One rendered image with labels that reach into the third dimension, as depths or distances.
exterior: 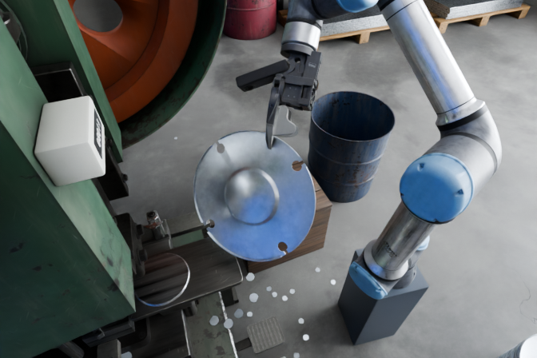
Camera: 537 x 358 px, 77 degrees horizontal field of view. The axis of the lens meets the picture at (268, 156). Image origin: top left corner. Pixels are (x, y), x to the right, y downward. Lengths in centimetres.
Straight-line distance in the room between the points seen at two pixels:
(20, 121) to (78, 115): 5
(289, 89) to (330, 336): 116
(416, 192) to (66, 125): 56
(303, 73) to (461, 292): 141
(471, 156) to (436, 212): 12
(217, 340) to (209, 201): 33
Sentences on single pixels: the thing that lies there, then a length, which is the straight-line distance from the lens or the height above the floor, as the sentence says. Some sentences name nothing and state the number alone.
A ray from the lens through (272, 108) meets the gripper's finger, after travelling 67.
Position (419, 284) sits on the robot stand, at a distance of 126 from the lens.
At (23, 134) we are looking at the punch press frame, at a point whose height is 135.
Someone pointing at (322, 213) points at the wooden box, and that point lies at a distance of 150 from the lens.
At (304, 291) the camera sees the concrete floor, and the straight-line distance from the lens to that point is 166.
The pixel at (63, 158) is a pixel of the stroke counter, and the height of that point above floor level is 132.
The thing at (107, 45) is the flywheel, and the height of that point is 117.
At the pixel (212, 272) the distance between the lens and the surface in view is 83.
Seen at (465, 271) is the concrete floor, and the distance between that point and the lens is 193.
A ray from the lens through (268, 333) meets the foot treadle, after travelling 142.
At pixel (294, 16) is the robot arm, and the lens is 72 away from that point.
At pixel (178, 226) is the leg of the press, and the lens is 108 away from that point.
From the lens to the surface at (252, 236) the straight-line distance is 77.
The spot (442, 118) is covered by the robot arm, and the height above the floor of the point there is 108.
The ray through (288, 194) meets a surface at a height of 96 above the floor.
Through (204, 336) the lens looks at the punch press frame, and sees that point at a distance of 92.
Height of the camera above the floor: 151
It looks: 44 degrees down
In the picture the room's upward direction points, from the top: straight up
